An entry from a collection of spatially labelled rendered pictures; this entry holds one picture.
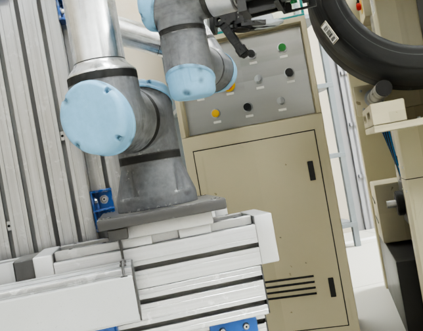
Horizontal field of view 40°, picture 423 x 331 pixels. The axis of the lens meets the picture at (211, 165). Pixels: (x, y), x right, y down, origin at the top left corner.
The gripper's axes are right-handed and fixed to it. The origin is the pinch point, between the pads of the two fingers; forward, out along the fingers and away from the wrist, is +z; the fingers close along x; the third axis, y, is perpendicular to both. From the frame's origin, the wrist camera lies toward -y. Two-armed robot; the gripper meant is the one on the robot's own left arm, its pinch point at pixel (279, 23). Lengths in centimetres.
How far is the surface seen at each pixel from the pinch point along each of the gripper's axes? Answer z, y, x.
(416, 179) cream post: 40, -49, 28
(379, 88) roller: 26.2, -21.6, -9.0
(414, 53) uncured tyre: 35.0, -13.6, -12.6
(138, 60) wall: -138, 43, 294
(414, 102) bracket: 40, -24, 26
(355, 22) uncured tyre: 20.6, -4.2, -12.8
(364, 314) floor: 24, -113, 96
